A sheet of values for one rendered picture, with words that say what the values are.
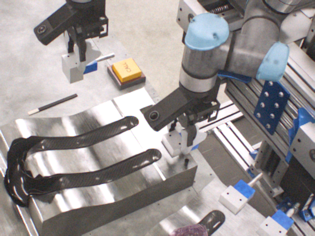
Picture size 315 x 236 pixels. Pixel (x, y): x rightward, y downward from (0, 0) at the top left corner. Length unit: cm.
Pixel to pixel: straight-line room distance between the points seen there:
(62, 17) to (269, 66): 47
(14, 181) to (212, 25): 55
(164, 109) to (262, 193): 100
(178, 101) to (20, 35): 67
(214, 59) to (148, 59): 171
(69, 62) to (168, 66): 140
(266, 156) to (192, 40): 94
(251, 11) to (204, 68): 16
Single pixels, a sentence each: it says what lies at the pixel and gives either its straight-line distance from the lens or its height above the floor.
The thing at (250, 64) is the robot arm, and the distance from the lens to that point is 103.
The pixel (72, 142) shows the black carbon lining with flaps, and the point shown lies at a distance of 128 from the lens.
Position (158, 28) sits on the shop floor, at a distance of 290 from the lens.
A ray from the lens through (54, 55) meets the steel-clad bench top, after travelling 159.
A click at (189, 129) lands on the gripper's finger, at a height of 100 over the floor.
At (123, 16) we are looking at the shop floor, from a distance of 295.
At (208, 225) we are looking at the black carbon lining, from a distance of 123.
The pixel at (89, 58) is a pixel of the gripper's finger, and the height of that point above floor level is 98.
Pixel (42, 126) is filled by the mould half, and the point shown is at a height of 92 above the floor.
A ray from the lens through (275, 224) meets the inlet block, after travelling 123.
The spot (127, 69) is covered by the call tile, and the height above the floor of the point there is 84.
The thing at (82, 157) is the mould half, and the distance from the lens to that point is 125.
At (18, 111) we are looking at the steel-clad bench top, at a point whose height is 80.
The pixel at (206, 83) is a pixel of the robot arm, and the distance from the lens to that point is 109.
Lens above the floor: 192
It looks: 51 degrees down
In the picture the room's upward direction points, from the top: 9 degrees clockwise
